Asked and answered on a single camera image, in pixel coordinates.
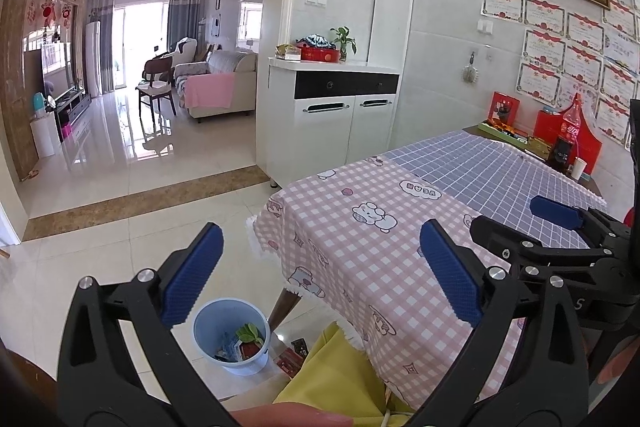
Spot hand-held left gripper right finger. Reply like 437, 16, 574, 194
414, 219, 594, 427

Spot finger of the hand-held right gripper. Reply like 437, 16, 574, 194
470, 215, 609, 266
530, 195, 626, 249

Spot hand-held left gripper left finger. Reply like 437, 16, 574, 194
56, 222, 236, 427

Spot blue plastic bin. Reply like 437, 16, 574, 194
193, 298, 272, 376

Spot red gold packaging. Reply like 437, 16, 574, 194
235, 340, 264, 361

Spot small red packet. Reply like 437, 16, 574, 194
274, 351, 305, 378

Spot person's left hand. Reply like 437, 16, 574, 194
222, 402, 356, 427

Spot blue-grey checked tablecloth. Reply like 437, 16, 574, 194
382, 130, 608, 253

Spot cola bottle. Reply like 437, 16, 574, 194
547, 93, 584, 170

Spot green tray with snacks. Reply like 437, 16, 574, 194
477, 117, 551, 156

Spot pink checked tablecloth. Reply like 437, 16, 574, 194
245, 155, 526, 413

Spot wooden dining table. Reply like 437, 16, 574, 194
268, 124, 609, 334

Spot yellow cloth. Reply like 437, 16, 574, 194
272, 322, 416, 419

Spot hanging grey brush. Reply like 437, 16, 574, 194
461, 51, 480, 84

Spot white sideboard cabinet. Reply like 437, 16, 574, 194
256, 57, 401, 188

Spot pink blanket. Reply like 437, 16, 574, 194
186, 72, 236, 109

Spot wooden chair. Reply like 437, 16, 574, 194
136, 56, 177, 118

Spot tall white cabinet panel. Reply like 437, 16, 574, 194
367, 0, 419, 148

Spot white cylinder stand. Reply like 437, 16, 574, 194
29, 112, 57, 159

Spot dark television cabinet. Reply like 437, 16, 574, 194
50, 86, 93, 140

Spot beige sofa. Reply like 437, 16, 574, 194
174, 38, 259, 124

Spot white standing air conditioner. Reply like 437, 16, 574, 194
85, 21, 103, 99

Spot potted green plant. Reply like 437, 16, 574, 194
329, 26, 358, 58

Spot flat screen television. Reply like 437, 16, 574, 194
22, 42, 76, 98

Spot grey curtain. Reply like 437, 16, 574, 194
86, 0, 117, 96
166, 0, 209, 53

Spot wall of award certificates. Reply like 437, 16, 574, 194
481, 0, 640, 148

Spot red paper wall decorations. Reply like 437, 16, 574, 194
27, 0, 79, 28

